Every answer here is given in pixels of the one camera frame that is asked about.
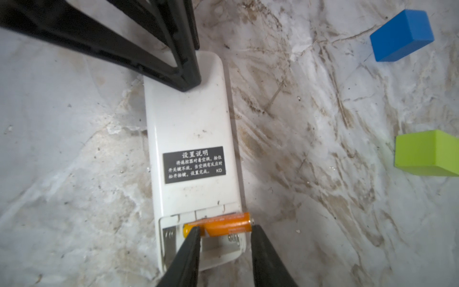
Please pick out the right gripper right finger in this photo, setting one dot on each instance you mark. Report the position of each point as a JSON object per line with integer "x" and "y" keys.
{"x": 268, "y": 269}

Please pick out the white red remote control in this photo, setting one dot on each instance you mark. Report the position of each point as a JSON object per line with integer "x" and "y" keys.
{"x": 193, "y": 167}

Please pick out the orange battery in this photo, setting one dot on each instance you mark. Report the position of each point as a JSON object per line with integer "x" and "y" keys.
{"x": 221, "y": 225}

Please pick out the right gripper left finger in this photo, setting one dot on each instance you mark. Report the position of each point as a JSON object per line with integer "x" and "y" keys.
{"x": 183, "y": 271}

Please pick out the blue cube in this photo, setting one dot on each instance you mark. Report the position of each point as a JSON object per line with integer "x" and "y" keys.
{"x": 406, "y": 33}

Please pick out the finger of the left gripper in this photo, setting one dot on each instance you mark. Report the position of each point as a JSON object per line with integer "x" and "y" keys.
{"x": 171, "y": 22}

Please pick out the green cube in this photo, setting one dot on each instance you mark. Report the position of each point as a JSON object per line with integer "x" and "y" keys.
{"x": 429, "y": 154}

